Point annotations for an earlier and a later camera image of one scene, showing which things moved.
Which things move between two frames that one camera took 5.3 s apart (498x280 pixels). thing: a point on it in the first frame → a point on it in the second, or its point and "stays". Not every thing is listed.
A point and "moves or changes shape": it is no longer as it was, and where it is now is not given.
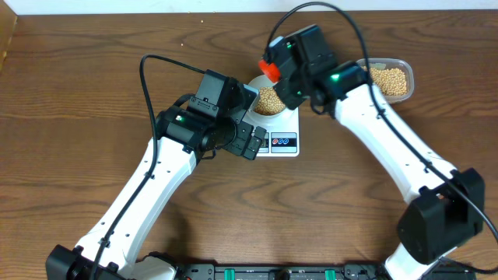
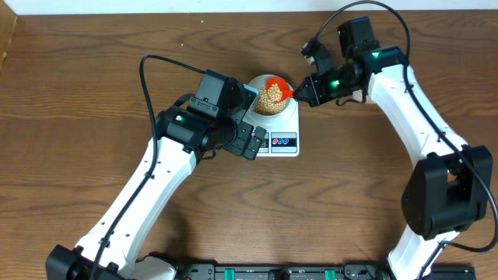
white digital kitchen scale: [282, 138] stays
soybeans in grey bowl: [269, 102] stays
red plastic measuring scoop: [271, 70] moves or changes shape
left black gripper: [243, 130] stays
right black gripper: [290, 101] → [317, 96]
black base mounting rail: [310, 271] stays
